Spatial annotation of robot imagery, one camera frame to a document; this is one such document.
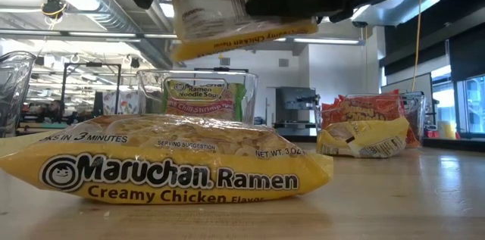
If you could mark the grey wall vent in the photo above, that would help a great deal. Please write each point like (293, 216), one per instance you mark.
(225, 61)
(283, 62)

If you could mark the clear plastic bin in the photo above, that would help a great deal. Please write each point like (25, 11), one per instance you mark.
(15, 81)
(415, 119)
(151, 92)

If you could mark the black ceiling security camera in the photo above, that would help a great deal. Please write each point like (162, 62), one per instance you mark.
(360, 24)

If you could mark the black window ledge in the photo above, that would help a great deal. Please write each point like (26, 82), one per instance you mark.
(454, 144)

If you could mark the lime chili shrimp ramen pack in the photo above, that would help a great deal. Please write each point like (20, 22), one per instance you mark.
(201, 107)

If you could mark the rectangular metal air duct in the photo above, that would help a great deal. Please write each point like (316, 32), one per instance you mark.
(394, 9)

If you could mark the linear ceiling light strip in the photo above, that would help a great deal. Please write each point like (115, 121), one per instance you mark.
(94, 34)

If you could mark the yellow creamy chicken ramen pack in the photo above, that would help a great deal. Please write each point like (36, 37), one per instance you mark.
(212, 13)
(170, 179)

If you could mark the bright window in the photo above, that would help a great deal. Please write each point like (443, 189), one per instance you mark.
(475, 100)

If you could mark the person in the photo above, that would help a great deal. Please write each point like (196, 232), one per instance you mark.
(54, 108)

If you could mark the grey metal cabinet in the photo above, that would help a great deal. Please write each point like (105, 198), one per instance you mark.
(293, 100)

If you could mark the floral patterned board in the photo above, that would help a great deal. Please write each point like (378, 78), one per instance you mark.
(121, 101)

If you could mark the yellow container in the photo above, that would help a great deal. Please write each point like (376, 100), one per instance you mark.
(449, 130)

